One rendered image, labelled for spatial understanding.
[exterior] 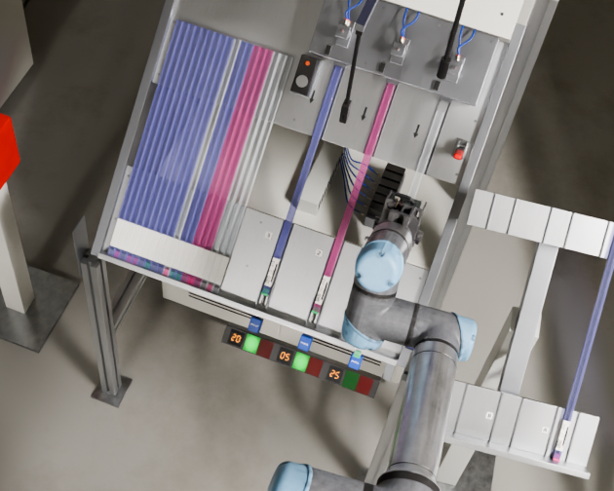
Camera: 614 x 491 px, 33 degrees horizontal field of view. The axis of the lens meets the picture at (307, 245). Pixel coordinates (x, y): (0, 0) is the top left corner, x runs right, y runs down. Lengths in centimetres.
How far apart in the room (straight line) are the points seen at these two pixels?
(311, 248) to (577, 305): 127
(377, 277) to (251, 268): 51
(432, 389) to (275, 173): 98
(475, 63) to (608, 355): 135
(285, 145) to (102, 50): 124
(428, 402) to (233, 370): 132
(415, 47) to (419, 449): 81
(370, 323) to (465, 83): 53
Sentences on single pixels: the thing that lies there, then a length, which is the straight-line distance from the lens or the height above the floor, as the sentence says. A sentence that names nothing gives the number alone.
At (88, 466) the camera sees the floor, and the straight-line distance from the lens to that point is 276.
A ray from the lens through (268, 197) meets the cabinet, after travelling 241.
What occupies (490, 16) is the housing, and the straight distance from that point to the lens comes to 197.
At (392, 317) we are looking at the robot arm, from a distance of 171.
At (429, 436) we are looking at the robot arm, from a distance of 157.
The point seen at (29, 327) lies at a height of 1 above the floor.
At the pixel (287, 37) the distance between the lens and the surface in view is 209.
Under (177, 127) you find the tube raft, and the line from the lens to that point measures 212.
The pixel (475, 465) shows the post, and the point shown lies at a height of 1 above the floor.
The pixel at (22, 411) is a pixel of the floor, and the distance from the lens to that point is 285.
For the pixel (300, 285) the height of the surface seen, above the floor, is 77.
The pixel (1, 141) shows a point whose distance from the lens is 237.
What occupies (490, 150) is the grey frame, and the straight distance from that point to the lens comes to 231.
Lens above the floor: 254
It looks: 55 degrees down
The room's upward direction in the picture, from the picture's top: 9 degrees clockwise
